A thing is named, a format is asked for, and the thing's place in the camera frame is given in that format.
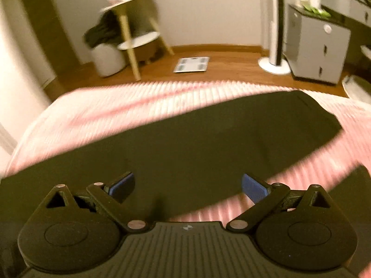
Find white wardrobe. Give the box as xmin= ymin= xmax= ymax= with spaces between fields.
xmin=0 ymin=0 xmax=53 ymax=157

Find white bathroom scale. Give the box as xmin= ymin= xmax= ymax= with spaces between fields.
xmin=173 ymin=57 xmax=209 ymax=73

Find black pants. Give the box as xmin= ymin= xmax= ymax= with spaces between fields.
xmin=0 ymin=90 xmax=371 ymax=278

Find dark clothes pile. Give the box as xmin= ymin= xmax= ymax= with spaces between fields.
xmin=84 ymin=10 xmax=123 ymax=49

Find pink ribbed bed blanket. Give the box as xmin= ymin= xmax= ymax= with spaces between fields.
xmin=5 ymin=80 xmax=371 ymax=278

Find white tower fan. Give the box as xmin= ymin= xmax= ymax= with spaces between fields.
xmin=258 ymin=0 xmax=291 ymax=75

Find grey drawer cabinet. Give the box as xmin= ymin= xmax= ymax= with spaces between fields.
xmin=284 ymin=5 xmax=351 ymax=85

